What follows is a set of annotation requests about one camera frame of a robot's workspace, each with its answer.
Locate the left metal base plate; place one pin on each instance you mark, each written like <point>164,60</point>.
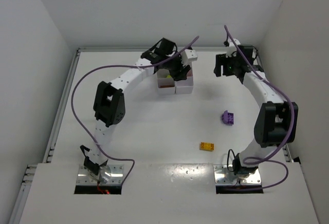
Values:
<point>109,175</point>

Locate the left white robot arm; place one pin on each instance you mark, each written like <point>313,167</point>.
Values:
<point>109,103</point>

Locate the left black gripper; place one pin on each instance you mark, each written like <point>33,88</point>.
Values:
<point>178,69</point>

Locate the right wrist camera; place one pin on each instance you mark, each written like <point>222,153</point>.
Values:
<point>230,46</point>

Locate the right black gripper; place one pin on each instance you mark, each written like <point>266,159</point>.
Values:
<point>220,64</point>

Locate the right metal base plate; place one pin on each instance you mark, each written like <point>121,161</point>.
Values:
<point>224,177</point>

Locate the right white compartment tray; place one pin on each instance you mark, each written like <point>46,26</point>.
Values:
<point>185,86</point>

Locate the purple lego plate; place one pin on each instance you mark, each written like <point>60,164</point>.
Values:
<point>232,119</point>

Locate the yellow lego brick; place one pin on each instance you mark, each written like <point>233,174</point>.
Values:
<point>205,146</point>

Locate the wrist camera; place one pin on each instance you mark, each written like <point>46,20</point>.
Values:
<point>188,56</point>
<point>230,46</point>

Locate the lavender curved lego brick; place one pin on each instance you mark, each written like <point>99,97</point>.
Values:
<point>227,117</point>

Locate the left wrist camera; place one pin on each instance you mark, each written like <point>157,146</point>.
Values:
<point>188,56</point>

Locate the white compartment tray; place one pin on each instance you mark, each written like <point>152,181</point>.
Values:
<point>185,86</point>
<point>162,80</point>

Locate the metal base plate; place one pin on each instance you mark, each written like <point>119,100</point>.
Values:
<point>224,177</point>
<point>109,175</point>

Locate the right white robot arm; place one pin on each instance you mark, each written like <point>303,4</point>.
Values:
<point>276,123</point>

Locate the left white compartment tray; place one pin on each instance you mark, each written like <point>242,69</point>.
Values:
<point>162,80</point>

